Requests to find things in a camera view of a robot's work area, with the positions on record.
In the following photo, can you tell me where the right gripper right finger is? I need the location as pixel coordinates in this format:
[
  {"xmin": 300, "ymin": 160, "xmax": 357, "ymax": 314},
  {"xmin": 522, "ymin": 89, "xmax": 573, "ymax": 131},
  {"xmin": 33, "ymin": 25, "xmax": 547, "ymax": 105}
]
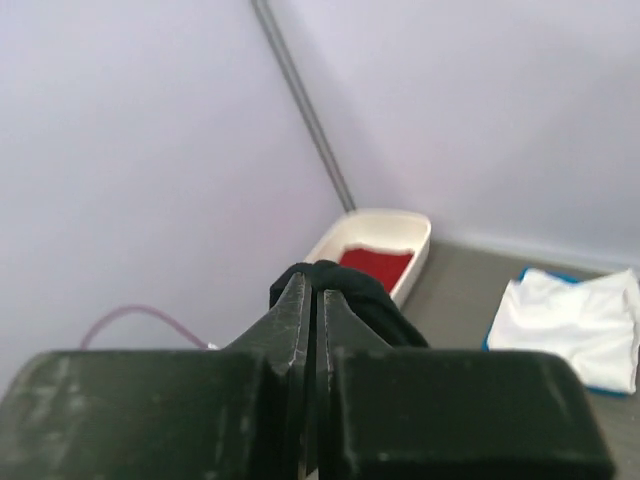
[{"xmin": 316, "ymin": 291, "xmax": 616, "ymax": 479}]

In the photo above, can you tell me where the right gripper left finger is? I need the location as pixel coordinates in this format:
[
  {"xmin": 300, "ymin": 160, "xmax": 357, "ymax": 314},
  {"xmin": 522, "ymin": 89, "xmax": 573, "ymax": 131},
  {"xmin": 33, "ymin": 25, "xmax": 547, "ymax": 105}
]
[{"xmin": 1, "ymin": 274, "xmax": 313, "ymax": 479}]

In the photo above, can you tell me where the black t shirt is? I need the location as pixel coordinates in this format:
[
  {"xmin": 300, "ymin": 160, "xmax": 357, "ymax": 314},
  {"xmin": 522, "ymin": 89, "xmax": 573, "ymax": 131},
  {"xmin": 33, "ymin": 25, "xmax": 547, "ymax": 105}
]
[{"xmin": 269, "ymin": 260, "xmax": 429, "ymax": 348}]

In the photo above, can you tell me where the white plastic tub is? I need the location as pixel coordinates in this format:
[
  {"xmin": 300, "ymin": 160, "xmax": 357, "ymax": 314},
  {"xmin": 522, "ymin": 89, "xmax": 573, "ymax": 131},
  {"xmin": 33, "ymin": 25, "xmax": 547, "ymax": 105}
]
[{"xmin": 305, "ymin": 209, "xmax": 432, "ymax": 306}]

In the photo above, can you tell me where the blue t shirt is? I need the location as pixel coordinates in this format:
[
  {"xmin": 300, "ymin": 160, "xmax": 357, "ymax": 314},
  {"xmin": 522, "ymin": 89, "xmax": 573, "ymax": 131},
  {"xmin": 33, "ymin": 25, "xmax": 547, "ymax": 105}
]
[{"xmin": 480, "ymin": 266, "xmax": 629, "ymax": 399}]

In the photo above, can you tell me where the red t shirt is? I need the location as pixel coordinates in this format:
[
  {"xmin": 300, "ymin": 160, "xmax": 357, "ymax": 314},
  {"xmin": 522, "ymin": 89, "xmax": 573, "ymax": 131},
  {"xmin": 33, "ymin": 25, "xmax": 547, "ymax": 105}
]
[{"xmin": 338, "ymin": 246, "xmax": 414, "ymax": 293}]

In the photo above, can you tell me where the white t shirt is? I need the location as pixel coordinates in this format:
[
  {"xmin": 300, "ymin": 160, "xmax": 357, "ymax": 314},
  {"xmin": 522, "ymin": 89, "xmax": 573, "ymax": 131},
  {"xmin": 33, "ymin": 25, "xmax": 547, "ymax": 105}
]
[{"xmin": 485, "ymin": 267, "xmax": 640, "ymax": 394}]

